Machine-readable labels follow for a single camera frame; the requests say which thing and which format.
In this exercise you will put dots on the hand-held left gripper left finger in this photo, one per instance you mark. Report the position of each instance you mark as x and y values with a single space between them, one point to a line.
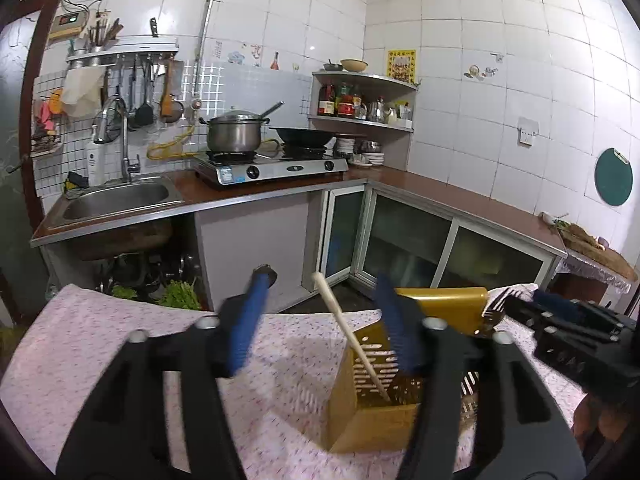
249 325

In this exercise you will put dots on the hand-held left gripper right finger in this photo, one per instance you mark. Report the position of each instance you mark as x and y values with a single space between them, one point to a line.
396 325

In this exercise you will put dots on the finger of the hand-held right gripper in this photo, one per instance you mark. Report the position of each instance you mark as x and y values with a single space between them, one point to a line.
547 302
575 332

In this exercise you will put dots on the wooden chopstick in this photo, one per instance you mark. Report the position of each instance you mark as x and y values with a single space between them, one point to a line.
350 337

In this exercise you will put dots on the silver fork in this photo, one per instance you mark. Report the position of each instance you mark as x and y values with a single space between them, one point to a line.
495 310

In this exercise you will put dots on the yellow utensil holder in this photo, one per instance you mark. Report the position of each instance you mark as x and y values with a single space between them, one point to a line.
360 425

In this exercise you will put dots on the person's right hand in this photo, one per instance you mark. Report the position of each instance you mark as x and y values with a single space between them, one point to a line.
600 422

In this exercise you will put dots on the lace table cover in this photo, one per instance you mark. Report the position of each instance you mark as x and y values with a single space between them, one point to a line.
595 274

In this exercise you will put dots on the green leafy vegetables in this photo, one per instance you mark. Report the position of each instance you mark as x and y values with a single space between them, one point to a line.
177 296

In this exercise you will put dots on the white kitchen cabinet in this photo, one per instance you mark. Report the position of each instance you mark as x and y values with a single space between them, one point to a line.
240 245

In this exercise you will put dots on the small white cup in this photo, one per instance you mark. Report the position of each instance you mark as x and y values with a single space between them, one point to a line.
546 218

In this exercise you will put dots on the green round cutting board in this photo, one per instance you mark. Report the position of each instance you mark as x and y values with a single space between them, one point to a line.
614 177

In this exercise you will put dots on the pink floral tablecloth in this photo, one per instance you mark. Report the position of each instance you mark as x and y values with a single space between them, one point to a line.
100 340

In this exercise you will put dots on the steel gas stove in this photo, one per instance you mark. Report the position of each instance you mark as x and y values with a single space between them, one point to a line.
280 170

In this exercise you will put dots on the stack of white plates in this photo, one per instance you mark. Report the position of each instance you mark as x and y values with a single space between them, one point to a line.
367 159

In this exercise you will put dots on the steel bowl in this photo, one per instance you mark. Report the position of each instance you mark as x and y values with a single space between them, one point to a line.
371 147

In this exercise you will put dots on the stainless steel sink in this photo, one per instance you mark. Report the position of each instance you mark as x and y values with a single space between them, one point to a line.
115 200

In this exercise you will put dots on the stack of white bowls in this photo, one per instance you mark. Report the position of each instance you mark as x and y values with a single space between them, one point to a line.
344 146

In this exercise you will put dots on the steel pot with lid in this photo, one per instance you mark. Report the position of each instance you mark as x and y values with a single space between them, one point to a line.
232 132

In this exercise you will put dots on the black wok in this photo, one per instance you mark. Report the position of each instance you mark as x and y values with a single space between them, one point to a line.
302 135

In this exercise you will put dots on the chrome faucet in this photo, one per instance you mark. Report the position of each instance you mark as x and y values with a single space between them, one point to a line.
125 150

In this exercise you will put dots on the steel kettle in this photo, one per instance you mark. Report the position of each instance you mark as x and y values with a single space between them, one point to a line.
377 110

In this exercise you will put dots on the white soap bottle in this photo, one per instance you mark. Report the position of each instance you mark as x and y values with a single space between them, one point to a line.
95 165

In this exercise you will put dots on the dark dishcloth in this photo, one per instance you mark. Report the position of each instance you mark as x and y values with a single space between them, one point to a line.
75 184

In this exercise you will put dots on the red sauce bottle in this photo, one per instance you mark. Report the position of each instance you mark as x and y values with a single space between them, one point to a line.
345 105
326 102

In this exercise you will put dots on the metal ladle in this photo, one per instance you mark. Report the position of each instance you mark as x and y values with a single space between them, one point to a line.
170 107

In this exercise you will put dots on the black spatula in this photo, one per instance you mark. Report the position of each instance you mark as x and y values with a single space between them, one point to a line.
144 112

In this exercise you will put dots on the beige bowl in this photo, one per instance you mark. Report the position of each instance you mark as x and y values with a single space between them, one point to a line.
354 65

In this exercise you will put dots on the small dark dish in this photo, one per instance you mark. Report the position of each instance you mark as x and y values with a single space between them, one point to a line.
332 66

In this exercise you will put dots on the white hanging cloth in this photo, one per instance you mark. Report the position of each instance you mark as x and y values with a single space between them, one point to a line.
82 92

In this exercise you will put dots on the metal utensil cup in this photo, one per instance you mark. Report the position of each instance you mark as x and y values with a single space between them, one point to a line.
100 40

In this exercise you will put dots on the beige control box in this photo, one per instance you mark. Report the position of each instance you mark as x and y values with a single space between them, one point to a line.
67 25

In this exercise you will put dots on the white wall socket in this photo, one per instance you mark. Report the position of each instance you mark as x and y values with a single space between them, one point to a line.
527 132

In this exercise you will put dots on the curved wall shelf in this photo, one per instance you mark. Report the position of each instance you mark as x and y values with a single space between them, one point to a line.
365 127

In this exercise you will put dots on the yellow wall poster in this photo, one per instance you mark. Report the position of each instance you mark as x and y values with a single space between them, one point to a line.
401 66

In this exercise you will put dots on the metal wall rack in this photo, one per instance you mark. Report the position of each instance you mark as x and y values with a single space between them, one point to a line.
125 52

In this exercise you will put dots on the metal wall pipe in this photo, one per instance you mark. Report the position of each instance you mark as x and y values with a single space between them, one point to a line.
206 25

